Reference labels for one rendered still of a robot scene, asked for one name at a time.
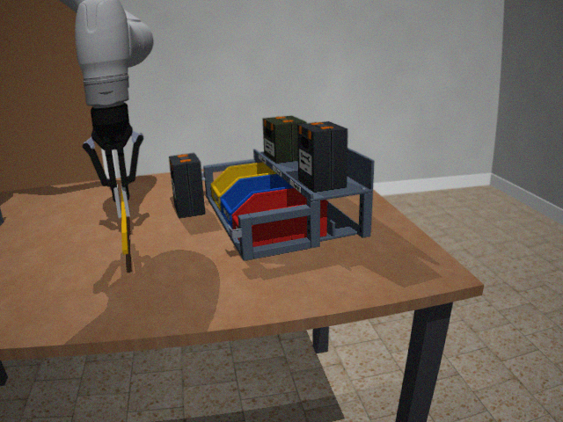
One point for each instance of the red open bin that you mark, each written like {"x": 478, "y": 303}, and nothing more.
{"x": 280, "y": 231}

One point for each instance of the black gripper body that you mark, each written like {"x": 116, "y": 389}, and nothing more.
{"x": 104, "y": 121}

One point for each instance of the blue bin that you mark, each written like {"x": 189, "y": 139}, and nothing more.
{"x": 244, "y": 188}

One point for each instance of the yellow bar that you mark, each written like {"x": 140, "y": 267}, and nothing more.
{"x": 124, "y": 229}

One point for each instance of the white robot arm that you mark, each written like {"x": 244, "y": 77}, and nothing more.
{"x": 105, "y": 44}

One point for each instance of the grey metal bin shelf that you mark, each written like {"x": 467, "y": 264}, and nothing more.
{"x": 360, "y": 179}

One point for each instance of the yellow open bin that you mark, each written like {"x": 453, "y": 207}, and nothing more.
{"x": 224, "y": 181}

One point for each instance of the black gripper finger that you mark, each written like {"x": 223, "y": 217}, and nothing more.
{"x": 111, "y": 181}
{"x": 137, "y": 139}

